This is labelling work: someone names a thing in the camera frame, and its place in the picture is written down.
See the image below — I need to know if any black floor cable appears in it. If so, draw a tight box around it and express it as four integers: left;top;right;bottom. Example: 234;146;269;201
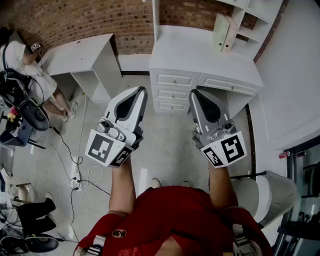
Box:
49;125;85;181
69;179;112;244

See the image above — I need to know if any blue chair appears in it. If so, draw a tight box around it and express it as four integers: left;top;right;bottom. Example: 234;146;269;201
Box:
0;119;46;150

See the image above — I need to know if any person's red shirt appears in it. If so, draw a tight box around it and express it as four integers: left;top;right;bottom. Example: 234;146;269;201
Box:
73;185;274;256

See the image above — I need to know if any pale pink binder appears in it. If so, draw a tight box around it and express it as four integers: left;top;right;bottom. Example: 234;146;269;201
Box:
222;15;239;54

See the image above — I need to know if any white desk with drawers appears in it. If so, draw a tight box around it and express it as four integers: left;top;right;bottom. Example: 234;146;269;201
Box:
148;24;265;115

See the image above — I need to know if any white shelving unit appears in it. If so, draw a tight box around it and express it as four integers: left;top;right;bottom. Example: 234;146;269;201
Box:
151;0;285;60

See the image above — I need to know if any black rounded device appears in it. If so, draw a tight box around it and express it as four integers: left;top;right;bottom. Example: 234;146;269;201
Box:
24;233;60;254
0;68;51;132

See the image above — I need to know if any white floor cable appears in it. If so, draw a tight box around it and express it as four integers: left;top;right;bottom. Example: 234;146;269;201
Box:
81;165;106;216

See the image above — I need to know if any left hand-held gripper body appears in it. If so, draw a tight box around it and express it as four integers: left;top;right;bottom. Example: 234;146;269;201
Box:
84;116;145;168

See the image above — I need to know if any person's right forearm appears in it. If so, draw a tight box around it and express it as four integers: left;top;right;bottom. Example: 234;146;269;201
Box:
207;161;239;210

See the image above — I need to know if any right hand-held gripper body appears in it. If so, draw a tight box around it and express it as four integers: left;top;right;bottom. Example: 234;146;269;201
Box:
191;118;248;169

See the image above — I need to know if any white power strip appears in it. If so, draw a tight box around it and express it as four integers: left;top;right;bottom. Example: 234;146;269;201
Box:
69;172;84;192

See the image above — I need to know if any grey waste bin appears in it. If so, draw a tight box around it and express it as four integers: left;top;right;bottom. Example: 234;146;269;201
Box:
230;170;298;229

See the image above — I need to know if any pale green binder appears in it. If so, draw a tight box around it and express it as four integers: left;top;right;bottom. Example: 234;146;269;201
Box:
212;12;231;53

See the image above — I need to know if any grey harness strap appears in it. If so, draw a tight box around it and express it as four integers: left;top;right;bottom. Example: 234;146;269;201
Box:
86;234;106;256
231;223;251;256

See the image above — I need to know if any dark framed glass door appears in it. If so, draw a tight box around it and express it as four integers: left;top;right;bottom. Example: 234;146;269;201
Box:
271;135;320;256

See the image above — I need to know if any person's left forearm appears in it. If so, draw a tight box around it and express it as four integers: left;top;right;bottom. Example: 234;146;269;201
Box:
108;156;138;216

